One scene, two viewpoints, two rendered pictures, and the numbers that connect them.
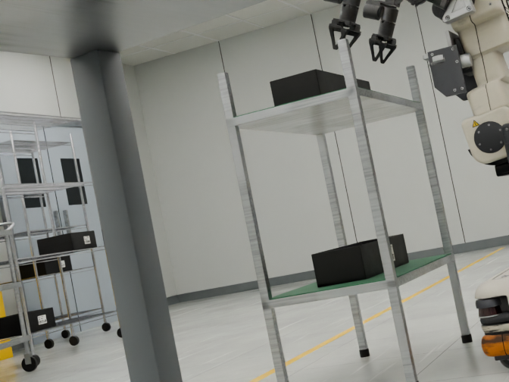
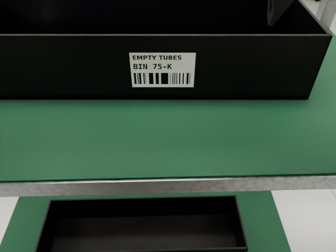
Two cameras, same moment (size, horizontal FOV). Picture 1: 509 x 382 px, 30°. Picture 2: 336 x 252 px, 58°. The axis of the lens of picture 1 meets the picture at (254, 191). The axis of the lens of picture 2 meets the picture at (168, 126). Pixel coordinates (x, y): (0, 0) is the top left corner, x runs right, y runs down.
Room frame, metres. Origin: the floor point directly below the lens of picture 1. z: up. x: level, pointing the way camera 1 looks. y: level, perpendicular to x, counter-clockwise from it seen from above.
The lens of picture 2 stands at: (3.27, -0.78, 1.25)
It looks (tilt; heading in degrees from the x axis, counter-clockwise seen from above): 42 degrees down; 65
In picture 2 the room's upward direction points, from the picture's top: straight up
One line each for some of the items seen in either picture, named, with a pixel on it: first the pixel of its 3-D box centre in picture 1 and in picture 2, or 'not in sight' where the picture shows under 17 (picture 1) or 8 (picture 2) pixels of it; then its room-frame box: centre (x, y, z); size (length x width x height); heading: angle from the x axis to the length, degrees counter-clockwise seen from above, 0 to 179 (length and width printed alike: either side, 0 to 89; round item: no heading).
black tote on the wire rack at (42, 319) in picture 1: (21, 324); not in sight; (6.87, 1.83, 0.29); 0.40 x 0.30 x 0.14; 157
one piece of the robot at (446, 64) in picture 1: (457, 66); not in sight; (3.22, -0.76, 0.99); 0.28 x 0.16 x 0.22; 155
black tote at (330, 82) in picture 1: (325, 96); (134, 43); (3.42, -0.32, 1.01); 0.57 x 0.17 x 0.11; 155
